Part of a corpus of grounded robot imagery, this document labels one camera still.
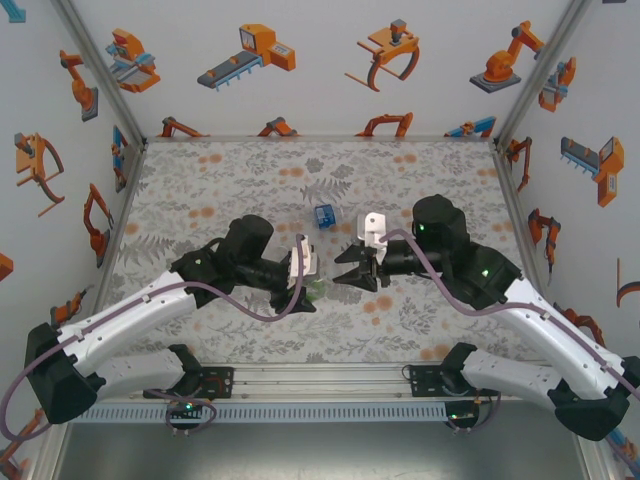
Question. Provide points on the clear bottle with green label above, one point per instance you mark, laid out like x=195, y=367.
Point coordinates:
x=314, y=292

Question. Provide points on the clear bottle with blue label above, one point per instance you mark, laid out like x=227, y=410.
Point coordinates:
x=325, y=216

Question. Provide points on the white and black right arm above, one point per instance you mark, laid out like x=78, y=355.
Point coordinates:
x=505, y=380

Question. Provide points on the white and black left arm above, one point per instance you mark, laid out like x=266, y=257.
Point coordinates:
x=130, y=310

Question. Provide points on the floral printed tablecloth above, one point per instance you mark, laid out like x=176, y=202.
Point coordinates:
x=250, y=175

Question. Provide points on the circuit board with green light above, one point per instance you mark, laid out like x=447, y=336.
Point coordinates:
x=462, y=415
x=187, y=406

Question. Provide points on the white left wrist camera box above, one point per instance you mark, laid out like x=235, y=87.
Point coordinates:
x=306, y=260

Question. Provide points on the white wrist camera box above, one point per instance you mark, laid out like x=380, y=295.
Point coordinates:
x=372, y=227
x=306, y=260

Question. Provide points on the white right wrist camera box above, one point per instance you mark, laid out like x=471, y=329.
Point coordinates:
x=372, y=227

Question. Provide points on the aluminium frame rail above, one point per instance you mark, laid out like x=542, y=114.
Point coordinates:
x=520, y=220
x=122, y=220
x=320, y=138

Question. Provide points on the aluminium extrusion mounting rail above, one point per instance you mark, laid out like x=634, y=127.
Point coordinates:
x=320, y=382

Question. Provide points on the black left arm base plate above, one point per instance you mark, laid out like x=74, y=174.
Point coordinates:
x=220, y=382

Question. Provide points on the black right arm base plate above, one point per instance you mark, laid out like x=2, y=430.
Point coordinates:
x=422, y=382

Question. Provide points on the aluminium frame post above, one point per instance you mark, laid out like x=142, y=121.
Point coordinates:
x=104, y=75
x=540, y=75

